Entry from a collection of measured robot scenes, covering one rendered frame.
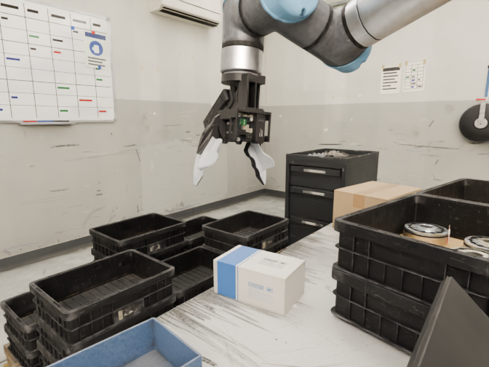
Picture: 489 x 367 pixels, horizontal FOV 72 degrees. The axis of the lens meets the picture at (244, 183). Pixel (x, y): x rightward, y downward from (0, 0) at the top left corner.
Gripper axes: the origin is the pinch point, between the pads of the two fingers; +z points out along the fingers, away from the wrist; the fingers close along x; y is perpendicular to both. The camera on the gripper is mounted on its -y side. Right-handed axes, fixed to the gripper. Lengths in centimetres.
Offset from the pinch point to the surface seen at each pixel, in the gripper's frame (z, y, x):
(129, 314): 51, -54, -5
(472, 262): 8.3, 31.9, 25.8
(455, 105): -61, -124, 331
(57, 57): -69, -259, -14
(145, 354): 32.4, -3.7, -14.3
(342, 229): 8.3, 8.6, 22.7
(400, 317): 22.9, 20.8, 27.0
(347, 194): 9, -32, 72
